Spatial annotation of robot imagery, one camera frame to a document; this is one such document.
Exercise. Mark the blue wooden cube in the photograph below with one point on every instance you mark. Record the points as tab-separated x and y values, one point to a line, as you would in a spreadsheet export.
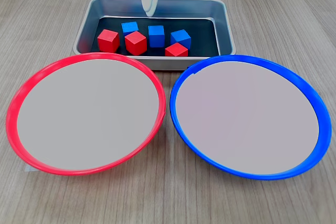
130	27
156	36
181	37

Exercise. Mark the red wooden cube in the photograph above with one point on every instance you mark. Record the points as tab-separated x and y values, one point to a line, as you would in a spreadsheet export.
108	41
135	43
176	50

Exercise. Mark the black tray mat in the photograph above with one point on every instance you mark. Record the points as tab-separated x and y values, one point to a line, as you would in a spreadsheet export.
202	32

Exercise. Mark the steel tray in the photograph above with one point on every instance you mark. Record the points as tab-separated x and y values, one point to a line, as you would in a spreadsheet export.
225	24

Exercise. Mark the red-rimmed white plate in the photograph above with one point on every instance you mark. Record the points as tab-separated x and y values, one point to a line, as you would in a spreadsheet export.
86	113

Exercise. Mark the blue-rimmed white plate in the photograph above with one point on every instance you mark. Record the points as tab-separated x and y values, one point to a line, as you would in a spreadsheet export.
246	119

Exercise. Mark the white tape piece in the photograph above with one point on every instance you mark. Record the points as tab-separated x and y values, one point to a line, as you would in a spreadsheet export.
30	169

